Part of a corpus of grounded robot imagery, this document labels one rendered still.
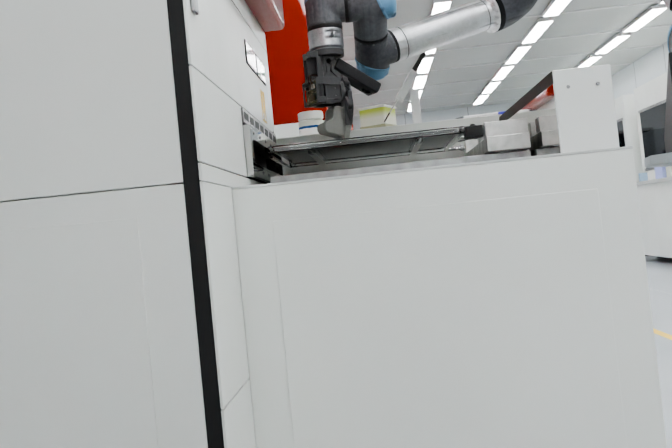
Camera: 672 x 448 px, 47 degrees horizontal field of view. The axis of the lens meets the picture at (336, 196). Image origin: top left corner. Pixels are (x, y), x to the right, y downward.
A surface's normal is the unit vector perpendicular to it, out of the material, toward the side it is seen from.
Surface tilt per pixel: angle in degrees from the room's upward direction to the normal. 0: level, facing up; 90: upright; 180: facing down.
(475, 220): 90
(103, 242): 90
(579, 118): 90
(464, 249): 90
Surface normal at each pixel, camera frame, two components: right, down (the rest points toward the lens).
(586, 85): -0.06, -0.04
